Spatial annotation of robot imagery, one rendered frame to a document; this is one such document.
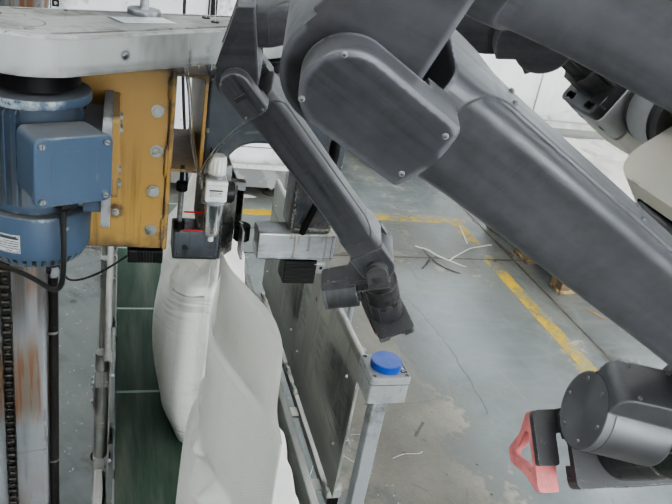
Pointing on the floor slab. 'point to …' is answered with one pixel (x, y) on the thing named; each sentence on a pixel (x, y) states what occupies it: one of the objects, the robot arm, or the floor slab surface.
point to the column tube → (28, 376)
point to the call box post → (365, 453)
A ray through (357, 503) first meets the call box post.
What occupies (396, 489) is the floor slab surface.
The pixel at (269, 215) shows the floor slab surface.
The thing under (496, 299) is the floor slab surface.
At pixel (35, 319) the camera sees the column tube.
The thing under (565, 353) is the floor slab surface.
